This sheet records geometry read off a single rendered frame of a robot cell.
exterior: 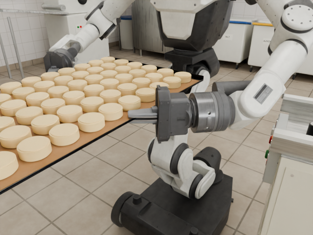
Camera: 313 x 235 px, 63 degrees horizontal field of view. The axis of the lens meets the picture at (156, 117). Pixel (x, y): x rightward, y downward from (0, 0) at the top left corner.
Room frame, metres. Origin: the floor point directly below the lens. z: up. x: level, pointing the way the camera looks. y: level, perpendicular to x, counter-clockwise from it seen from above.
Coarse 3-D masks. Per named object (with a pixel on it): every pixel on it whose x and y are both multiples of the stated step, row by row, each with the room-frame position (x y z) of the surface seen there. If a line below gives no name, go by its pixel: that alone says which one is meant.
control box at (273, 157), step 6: (282, 114) 0.82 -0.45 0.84; (282, 120) 0.77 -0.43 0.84; (276, 126) 0.73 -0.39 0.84; (282, 126) 0.73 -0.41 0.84; (270, 144) 0.65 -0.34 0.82; (270, 156) 0.62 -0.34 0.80; (276, 156) 0.61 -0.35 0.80; (270, 162) 0.62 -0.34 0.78; (276, 162) 0.61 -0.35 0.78; (270, 168) 0.62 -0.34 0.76; (264, 174) 0.62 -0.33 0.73; (270, 174) 0.62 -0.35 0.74; (264, 180) 0.62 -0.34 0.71; (270, 180) 0.61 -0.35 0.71
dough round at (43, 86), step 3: (42, 81) 0.65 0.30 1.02; (45, 81) 0.65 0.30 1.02; (48, 81) 0.65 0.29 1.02; (51, 81) 0.65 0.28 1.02; (36, 84) 0.63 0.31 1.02; (39, 84) 0.63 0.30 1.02; (42, 84) 0.62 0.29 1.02; (45, 84) 0.62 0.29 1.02; (48, 84) 0.62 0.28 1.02; (51, 84) 0.63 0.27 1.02; (36, 87) 0.61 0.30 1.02; (39, 87) 0.61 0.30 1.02; (42, 87) 0.61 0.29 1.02; (45, 87) 0.61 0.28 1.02; (48, 87) 0.62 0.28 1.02; (36, 90) 0.61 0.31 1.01; (39, 90) 0.61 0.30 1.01; (42, 90) 0.61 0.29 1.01; (45, 90) 0.61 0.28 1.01
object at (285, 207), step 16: (288, 128) 0.72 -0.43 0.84; (304, 128) 0.72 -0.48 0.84; (288, 160) 0.56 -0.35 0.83; (304, 160) 0.55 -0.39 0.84; (288, 176) 0.55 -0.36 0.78; (304, 176) 0.53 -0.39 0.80; (272, 192) 0.57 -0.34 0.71; (288, 192) 0.55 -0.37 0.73; (304, 192) 0.53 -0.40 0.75; (272, 208) 0.56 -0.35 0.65; (288, 208) 0.54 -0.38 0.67; (304, 208) 0.52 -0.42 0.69; (272, 224) 0.55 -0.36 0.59; (288, 224) 0.53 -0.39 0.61; (304, 224) 0.52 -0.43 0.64
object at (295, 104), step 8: (288, 96) 0.84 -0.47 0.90; (296, 96) 0.84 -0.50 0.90; (288, 104) 0.83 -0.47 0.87; (296, 104) 0.82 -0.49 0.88; (304, 104) 0.81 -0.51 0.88; (312, 104) 0.80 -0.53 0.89; (288, 112) 0.83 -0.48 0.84; (296, 112) 0.82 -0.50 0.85; (304, 112) 0.81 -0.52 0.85; (312, 112) 0.80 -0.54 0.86
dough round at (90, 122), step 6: (84, 114) 0.45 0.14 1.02; (90, 114) 0.45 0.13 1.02; (96, 114) 0.45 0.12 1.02; (78, 120) 0.43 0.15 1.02; (84, 120) 0.43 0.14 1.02; (90, 120) 0.43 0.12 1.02; (96, 120) 0.43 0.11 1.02; (102, 120) 0.43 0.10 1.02; (84, 126) 0.41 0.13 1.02; (90, 126) 0.41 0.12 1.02; (96, 126) 0.42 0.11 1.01; (102, 126) 0.43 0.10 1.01
